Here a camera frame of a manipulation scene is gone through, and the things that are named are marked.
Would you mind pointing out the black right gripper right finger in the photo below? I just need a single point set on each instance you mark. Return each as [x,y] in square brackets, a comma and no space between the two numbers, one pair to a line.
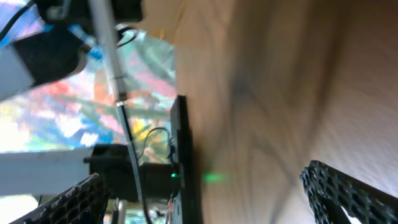
[335,196]

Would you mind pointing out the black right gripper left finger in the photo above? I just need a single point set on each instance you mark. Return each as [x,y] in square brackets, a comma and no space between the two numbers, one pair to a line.
[83,203]

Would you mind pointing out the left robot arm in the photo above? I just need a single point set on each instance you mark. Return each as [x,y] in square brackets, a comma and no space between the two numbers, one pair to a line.
[79,111]

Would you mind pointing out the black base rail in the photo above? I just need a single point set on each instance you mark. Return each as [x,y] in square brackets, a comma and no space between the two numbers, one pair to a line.
[187,203]

